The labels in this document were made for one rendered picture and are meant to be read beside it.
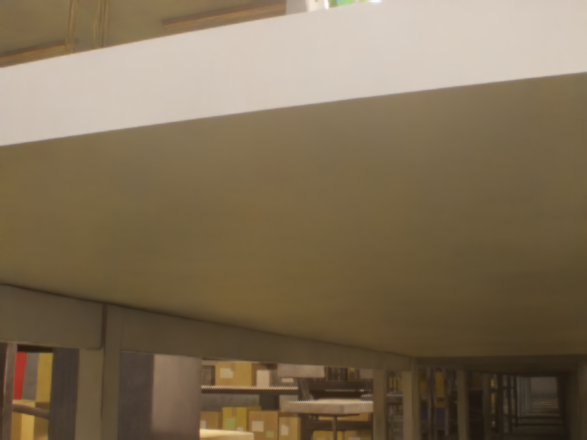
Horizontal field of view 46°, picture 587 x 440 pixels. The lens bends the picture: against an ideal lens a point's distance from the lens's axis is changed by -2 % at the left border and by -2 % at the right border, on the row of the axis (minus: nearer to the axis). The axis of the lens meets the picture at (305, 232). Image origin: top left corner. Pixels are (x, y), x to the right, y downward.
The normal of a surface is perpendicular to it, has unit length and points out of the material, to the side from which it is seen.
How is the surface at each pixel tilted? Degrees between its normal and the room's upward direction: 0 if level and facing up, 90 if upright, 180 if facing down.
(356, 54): 90
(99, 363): 90
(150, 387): 90
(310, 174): 180
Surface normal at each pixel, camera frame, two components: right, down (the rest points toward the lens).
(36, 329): 0.95, -0.06
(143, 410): -0.26, -0.20
